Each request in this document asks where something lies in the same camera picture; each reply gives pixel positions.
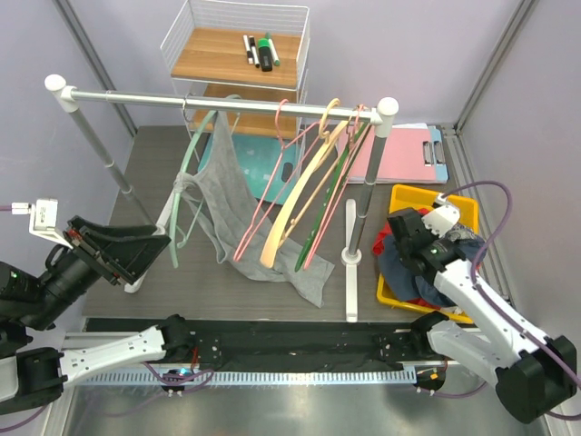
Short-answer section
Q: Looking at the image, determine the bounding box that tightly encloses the mint green hanger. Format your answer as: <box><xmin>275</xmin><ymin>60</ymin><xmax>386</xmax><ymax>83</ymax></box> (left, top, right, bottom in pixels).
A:
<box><xmin>168</xmin><ymin>94</ymin><xmax>246</xmax><ymax>269</ymax></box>

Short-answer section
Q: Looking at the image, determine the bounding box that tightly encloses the pink wire hanger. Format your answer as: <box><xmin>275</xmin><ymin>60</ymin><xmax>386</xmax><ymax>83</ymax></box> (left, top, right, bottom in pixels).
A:
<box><xmin>232</xmin><ymin>98</ymin><xmax>312</xmax><ymax>262</ymax></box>
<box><xmin>301</xmin><ymin>104</ymin><xmax>378</xmax><ymax>269</ymax></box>

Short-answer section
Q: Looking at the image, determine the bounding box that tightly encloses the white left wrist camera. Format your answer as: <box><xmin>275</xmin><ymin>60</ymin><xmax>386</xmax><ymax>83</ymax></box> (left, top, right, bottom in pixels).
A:
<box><xmin>8</xmin><ymin>198</ymin><xmax>73</xmax><ymax>249</ymax></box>

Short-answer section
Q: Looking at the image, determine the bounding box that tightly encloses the teal folder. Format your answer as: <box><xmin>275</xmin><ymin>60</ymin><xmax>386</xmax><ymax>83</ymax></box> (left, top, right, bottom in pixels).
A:
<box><xmin>197</xmin><ymin>134</ymin><xmax>303</xmax><ymax>208</ymax></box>

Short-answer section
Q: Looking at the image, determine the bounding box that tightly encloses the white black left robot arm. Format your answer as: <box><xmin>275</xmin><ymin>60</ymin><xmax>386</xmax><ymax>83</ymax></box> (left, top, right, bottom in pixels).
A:
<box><xmin>1</xmin><ymin>216</ymin><xmax>194</xmax><ymax>415</ymax></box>

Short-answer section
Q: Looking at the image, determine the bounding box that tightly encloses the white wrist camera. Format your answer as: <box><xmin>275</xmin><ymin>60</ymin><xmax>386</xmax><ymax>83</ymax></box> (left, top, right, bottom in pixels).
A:
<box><xmin>421</xmin><ymin>193</ymin><xmax>460</xmax><ymax>238</ymax></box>
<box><xmin>8</xmin><ymin>198</ymin><xmax>73</xmax><ymax>249</ymax></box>

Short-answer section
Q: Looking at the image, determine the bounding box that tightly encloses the red t-shirt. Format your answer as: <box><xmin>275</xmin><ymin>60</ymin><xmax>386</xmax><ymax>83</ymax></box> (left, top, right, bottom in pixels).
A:
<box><xmin>372</xmin><ymin>208</ymin><xmax>430</xmax><ymax>255</ymax></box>

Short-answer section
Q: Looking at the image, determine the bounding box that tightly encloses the white slotted cable duct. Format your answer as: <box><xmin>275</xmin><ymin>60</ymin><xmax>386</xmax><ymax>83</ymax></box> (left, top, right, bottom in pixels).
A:
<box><xmin>81</xmin><ymin>366</ymin><xmax>417</xmax><ymax>387</ymax></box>

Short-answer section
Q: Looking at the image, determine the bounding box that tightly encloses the navy blue garment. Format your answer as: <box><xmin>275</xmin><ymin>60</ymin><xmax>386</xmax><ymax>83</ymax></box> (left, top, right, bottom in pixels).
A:
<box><xmin>376</xmin><ymin>224</ymin><xmax>485</xmax><ymax>308</ymax></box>

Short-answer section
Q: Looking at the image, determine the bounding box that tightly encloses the yellow plastic tray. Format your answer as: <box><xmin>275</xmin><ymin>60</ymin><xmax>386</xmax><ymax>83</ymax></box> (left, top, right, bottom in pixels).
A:
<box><xmin>376</xmin><ymin>184</ymin><xmax>479</xmax><ymax>324</ymax></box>

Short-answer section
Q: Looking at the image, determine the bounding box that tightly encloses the silver clothes rack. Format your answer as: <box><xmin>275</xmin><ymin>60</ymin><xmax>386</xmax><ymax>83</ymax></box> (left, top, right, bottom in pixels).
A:
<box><xmin>44</xmin><ymin>74</ymin><xmax>399</xmax><ymax>323</ymax></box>

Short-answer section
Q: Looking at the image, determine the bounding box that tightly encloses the grey garment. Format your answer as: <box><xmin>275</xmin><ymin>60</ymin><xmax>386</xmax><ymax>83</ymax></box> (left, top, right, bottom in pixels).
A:
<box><xmin>174</xmin><ymin>111</ymin><xmax>334</xmax><ymax>308</ymax></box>

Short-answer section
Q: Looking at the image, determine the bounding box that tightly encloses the green capped marker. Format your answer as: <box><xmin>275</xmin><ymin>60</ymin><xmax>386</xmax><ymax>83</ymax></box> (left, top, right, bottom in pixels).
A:
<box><xmin>265</xmin><ymin>32</ymin><xmax>281</xmax><ymax>66</ymax></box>

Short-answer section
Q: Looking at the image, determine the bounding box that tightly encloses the green plastic hanger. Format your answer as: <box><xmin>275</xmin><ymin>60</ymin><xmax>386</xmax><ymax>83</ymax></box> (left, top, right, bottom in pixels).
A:
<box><xmin>293</xmin><ymin>120</ymin><xmax>373</xmax><ymax>273</ymax></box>

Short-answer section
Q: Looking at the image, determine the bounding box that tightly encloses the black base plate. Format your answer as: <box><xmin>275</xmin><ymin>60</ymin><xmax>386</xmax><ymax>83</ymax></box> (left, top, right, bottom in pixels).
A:
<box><xmin>85</xmin><ymin>317</ymin><xmax>450</xmax><ymax>372</ymax></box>

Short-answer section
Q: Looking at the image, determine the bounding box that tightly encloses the pink clipboard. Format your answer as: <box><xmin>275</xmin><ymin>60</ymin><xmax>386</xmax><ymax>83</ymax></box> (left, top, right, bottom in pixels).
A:
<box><xmin>349</xmin><ymin>124</ymin><xmax>447</xmax><ymax>184</ymax></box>

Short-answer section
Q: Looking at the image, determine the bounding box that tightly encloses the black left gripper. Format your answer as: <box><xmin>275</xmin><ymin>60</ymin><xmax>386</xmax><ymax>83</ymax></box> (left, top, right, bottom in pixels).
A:
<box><xmin>23</xmin><ymin>213</ymin><xmax>175</xmax><ymax>329</ymax></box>

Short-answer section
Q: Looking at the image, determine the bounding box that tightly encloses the white wire shelf basket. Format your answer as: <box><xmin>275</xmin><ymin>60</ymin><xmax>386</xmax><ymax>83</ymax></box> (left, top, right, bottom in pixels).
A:
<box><xmin>159</xmin><ymin>0</ymin><xmax>311</xmax><ymax>151</ymax></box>

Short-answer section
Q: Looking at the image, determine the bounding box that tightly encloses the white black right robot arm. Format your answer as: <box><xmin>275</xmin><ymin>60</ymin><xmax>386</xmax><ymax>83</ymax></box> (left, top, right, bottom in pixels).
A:
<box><xmin>388</xmin><ymin>204</ymin><xmax>580</xmax><ymax>423</ymax></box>

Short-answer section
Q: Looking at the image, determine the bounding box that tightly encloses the wooden hanger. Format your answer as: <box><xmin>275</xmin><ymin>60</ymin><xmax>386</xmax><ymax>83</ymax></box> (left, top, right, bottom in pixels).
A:
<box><xmin>260</xmin><ymin>98</ymin><xmax>349</xmax><ymax>268</ymax></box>

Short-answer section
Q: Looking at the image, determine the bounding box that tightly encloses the black white marker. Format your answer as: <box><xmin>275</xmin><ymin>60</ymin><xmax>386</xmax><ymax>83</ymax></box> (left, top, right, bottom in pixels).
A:
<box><xmin>242</xmin><ymin>35</ymin><xmax>254</xmax><ymax>64</ymax></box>
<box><xmin>248</xmin><ymin>35</ymin><xmax>261</xmax><ymax>68</ymax></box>

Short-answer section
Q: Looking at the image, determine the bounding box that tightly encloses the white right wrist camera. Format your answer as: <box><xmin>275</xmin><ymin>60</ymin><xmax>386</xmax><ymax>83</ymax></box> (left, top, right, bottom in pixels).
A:
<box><xmin>421</xmin><ymin>193</ymin><xmax>460</xmax><ymax>238</ymax></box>

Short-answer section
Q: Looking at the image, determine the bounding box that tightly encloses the green highlighter marker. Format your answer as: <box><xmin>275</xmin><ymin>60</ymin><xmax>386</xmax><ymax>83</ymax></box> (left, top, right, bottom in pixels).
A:
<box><xmin>258</xmin><ymin>37</ymin><xmax>274</xmax><ymax>72</ymax></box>

